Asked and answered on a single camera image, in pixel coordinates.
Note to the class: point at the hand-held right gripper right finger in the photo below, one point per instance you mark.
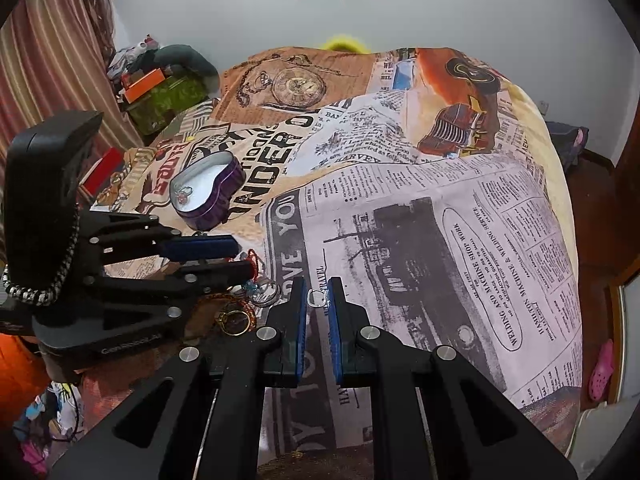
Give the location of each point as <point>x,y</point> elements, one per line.
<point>334,334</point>

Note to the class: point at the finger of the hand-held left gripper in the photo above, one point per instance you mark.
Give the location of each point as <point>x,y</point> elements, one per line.
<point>220,272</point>
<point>202,247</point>

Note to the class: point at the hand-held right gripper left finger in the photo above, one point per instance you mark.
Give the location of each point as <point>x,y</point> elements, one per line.
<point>300,332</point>

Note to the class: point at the purple heart-shaped tin box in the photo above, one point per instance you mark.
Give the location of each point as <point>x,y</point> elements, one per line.
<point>212,195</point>

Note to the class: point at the blue gem trinket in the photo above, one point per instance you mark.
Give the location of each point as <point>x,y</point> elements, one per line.
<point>249,288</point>

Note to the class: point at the red box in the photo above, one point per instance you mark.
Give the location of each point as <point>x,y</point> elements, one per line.
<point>101,170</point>

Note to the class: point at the striped curtain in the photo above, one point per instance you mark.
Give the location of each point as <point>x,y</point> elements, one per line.
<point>50,75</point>

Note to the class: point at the newspaper print blanket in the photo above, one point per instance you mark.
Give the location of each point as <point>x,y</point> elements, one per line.
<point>400,260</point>

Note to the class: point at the orange box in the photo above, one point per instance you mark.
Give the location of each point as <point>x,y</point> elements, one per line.
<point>143,83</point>

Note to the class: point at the green patterned bag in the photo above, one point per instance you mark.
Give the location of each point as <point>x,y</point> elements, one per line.
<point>167,100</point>

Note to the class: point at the pile of clothes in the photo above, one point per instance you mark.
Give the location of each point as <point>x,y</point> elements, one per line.
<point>150,57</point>

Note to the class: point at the colourful clothes heap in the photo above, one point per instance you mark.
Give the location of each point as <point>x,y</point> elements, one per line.
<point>45,422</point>

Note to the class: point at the yellow round object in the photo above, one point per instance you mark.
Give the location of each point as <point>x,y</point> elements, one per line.
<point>345,43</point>

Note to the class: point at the pink clog shoe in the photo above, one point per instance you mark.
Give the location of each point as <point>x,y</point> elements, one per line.
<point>601,371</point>

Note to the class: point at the white container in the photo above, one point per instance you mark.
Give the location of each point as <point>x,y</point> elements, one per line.
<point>600,435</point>

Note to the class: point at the dark bag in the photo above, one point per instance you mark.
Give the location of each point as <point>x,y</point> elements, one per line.
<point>567,141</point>

